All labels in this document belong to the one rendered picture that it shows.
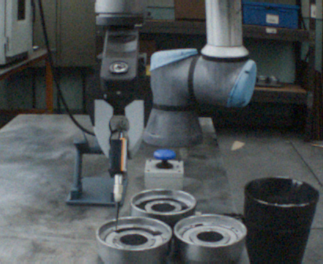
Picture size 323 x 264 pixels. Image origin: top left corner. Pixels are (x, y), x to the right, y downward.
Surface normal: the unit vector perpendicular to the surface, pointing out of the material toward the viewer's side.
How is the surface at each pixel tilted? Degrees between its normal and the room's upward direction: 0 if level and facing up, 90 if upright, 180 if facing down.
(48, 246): 0
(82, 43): 90
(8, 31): 90
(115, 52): 32
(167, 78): 90
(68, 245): 0
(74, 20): 90
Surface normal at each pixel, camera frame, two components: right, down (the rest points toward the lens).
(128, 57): -0.03, -0.67
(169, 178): -0.09, 0.28
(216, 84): -0.48, 0.34
